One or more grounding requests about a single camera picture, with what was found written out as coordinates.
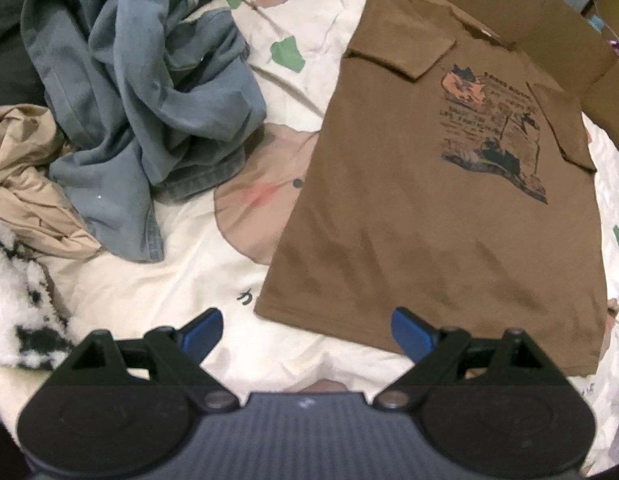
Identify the cream printed blanket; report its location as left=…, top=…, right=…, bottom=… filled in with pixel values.
left=0, top=0, right=619, bottom=476

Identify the flat cardboard sheet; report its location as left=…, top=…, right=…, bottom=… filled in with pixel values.
left=399, top=0, right=619, bottom=166

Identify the brown printed t-shirt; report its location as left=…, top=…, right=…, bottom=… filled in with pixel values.
left=253, top=0, right=607, bottom=377

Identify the beige garment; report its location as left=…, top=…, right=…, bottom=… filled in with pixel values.
left=0, top=104, right=102, bottom=261

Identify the white black fluffy blanket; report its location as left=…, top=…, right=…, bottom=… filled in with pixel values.
left=0, top=220, right=77, bottom=371

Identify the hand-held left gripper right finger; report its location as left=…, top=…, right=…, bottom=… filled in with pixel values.
left=372, top=308, right=561, bottom=411

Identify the blue-grey denim garment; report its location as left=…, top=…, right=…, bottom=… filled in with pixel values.
left=20, top=0, right=267, bottom=263

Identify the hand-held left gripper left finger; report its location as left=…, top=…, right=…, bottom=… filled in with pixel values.
left=64, top=308, right=240, bottom=412

